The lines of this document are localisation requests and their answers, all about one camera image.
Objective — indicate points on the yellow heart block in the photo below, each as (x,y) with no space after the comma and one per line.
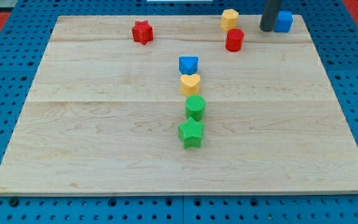
(190,84)

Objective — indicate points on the blue triangle block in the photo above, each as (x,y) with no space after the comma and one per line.
(188,65)

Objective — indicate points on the light wooden board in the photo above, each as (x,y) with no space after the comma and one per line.
(101,117)

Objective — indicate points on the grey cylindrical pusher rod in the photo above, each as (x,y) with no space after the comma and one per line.
(270,15)

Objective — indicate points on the red cylinder block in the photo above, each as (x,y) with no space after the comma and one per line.
(234,40)

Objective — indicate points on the yellow hexagon block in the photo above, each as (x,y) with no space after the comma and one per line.
(229,19)

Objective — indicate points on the green cylinder block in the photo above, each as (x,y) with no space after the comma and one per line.
(194,107)

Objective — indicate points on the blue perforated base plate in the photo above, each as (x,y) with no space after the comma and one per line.
(334,29)

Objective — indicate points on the green star block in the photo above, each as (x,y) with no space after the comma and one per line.
(191,133)

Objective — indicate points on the blue cube block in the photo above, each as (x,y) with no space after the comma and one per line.
(284,22)

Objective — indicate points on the red star block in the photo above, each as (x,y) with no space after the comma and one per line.
(142,32)

